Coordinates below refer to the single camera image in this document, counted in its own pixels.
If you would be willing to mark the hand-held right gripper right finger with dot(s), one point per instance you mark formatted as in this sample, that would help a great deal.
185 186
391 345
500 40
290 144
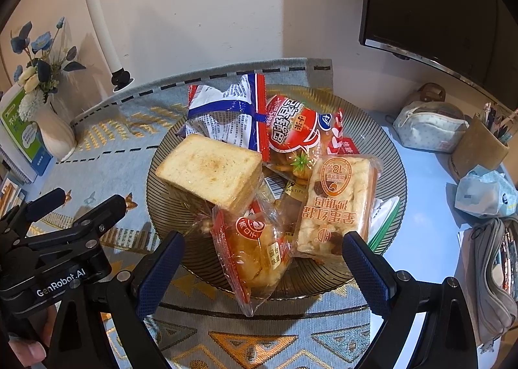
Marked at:
364 272

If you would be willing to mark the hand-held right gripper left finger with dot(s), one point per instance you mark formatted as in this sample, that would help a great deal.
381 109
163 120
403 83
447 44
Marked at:
162 272

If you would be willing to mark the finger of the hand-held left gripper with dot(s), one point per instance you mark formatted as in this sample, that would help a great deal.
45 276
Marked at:
46 201
105 211

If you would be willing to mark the ribbed glass plate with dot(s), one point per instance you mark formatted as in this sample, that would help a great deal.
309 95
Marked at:
319 280

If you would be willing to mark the green and white sachet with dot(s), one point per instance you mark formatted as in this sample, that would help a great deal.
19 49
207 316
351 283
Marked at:
386 217

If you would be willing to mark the pale puffed egg cake packet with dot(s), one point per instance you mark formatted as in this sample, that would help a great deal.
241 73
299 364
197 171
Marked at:
336 207

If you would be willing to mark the bun packet with red edges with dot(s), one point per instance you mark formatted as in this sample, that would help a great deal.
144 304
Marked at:
251 259

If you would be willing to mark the white packet with blue stripes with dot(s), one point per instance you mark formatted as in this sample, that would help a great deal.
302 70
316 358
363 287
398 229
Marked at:
226 114

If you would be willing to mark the red rice crust snack packet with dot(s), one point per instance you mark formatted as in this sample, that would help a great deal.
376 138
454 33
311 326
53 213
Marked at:
295 130

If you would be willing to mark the person's left hand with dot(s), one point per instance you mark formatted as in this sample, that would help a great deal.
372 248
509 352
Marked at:
28 351

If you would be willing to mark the stack of spiral notebooks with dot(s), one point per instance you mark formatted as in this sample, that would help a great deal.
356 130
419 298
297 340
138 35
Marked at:
12 168

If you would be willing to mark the white ribbed ceramic vase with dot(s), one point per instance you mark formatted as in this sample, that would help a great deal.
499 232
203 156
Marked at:
54 134

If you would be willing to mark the blue patterned woven table mat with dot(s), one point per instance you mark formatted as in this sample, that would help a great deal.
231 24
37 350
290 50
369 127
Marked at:
121 142

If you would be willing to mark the grey pencil case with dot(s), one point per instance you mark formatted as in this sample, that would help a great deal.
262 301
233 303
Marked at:
489 272

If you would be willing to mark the blue and white artificial flowers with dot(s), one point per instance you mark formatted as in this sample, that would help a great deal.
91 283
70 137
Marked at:
40 69

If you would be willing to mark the blue and white tissue pack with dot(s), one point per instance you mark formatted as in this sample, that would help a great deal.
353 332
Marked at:
481 191

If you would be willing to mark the white floral zip pouch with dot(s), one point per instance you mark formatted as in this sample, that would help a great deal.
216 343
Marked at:
429 126

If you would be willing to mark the brown pen holder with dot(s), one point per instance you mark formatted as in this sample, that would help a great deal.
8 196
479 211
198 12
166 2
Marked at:
477 150

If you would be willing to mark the white desk lamp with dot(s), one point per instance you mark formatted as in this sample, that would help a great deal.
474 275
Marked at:
101 21

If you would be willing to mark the small wooden ornament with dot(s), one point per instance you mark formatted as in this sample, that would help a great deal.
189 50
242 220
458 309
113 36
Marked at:
431 90

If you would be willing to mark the bunch of pens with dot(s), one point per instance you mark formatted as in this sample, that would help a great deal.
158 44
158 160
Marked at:
495 122

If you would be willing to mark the black computer monitor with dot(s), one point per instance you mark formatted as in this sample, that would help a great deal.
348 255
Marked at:
437 1

